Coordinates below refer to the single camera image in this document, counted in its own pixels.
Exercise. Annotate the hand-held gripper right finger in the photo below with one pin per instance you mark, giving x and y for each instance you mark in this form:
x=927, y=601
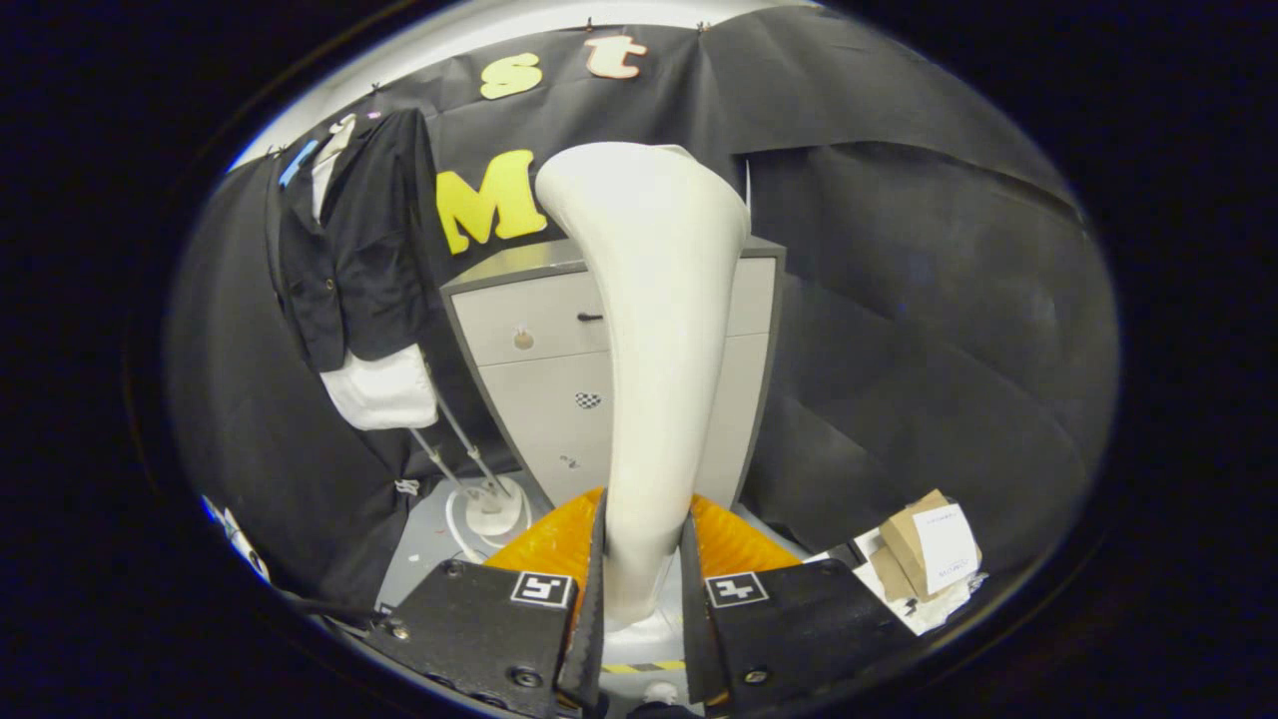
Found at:
x=799, y=629

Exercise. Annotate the grey cabinet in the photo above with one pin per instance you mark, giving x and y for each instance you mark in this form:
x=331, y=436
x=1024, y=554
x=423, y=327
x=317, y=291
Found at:
x=539, y=389

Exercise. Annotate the black suit jacket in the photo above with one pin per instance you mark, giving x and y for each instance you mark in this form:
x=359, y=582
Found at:
x=364, y=270

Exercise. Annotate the white garment steamer head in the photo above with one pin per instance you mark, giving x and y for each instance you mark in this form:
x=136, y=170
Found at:
x=659, y=350

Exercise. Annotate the brown cardboard box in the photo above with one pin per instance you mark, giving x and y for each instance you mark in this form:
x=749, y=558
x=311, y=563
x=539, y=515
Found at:
x=899, y=544

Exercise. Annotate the black backdrop cloth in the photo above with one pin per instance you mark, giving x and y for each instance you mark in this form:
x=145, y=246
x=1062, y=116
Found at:
x=929, y=330

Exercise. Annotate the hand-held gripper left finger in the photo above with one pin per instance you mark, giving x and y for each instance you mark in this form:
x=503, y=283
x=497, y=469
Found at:
x=479, y=629

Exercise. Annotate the yellow black floor tape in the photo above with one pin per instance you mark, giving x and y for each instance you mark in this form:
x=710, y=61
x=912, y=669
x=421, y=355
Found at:
x=639, y=666

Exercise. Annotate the white blue paper sheet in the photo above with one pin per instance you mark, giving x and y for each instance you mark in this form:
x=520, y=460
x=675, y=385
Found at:
x=238, y=541

